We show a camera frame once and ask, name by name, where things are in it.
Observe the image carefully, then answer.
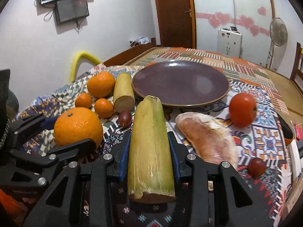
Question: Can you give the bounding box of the large orange front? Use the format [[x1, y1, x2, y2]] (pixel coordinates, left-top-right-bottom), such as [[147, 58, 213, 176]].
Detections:
[[53, 107, 103, 148]]

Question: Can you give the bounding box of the large orange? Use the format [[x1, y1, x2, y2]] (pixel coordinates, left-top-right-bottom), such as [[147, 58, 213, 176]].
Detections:
[[87, 72, 115, 98], [53, 107, 103, 148]]

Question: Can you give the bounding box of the small mandarin front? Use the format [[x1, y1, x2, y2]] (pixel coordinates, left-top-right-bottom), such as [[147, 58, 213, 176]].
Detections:
[[94, 98, 115, 118]]

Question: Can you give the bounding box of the small mandarin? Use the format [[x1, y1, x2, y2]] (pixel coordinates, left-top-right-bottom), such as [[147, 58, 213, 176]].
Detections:
[[74, 92, 92, 109], [94, 98, 115, 118]]

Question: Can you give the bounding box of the patterned patchwork tablecloth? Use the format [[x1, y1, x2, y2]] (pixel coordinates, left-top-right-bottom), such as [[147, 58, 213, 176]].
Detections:
[[16, 66, 291, 226]]

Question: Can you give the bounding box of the dark red grape right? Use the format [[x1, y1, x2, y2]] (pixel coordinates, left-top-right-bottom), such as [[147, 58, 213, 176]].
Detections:
[[248, 158, 266, 178]]

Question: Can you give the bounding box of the dark red grape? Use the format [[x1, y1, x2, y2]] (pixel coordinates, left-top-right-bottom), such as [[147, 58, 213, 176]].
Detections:
[[248, 158, 266, 178], [118, 110, 132, 127]]

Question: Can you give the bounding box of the small mandarin rear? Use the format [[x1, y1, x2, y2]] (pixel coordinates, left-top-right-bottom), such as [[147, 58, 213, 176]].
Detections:
[[74, 92, 92, 109]]

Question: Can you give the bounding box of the dark red grape centre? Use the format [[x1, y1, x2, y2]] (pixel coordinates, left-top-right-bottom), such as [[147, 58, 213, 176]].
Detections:
[[118, 110, 132, 127]]

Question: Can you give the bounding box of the red tomato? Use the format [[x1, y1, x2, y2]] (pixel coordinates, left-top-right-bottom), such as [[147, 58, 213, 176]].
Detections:
[[229, 93, 257, 128]]

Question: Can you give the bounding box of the yellow foam tube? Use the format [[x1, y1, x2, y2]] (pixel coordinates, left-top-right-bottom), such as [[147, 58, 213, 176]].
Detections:
[[69, 51, 102, 82]]

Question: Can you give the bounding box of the dark purple ceramic plate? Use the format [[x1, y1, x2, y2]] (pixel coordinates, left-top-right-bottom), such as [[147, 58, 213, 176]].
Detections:
[[132, 61, 230, 108]]

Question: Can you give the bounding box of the clothes pile on chair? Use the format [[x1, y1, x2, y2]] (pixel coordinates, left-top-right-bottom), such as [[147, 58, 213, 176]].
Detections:
[[130, 36, 150, 48]]

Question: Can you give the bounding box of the standing electric fan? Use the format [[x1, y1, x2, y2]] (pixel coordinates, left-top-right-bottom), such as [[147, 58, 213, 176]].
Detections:
[[266, 17, 288, 71]]

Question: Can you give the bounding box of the brown wooden door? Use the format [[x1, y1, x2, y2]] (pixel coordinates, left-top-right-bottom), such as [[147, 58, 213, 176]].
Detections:
[[155, 0, 196, 48]]

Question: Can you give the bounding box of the sliding wardrobe with hearts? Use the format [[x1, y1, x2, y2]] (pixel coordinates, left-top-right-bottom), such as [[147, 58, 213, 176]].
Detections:
[[194, 0, 273, 65]]

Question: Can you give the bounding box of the small black wall monitor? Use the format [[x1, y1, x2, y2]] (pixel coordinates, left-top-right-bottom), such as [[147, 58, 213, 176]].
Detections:
[[54, 0, 89, 26]]

